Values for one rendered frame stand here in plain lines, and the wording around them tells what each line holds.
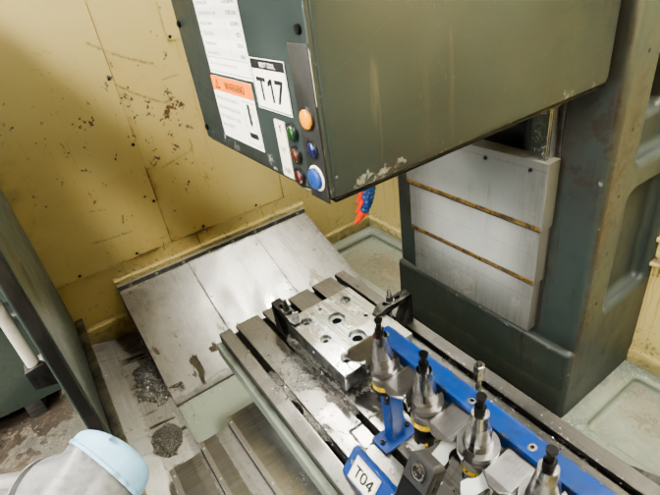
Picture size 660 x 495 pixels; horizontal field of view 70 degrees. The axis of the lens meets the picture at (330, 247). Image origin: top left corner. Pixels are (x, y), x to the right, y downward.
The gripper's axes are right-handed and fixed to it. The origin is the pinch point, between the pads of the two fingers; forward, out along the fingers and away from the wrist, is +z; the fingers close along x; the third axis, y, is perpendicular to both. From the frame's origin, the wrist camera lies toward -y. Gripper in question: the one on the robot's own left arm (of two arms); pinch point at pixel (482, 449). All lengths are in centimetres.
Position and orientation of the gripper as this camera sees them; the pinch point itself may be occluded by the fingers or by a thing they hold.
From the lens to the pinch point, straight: 82.0
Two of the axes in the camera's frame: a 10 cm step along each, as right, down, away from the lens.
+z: 8.1, -4.1, 4.2
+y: 1.4, 8.3, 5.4
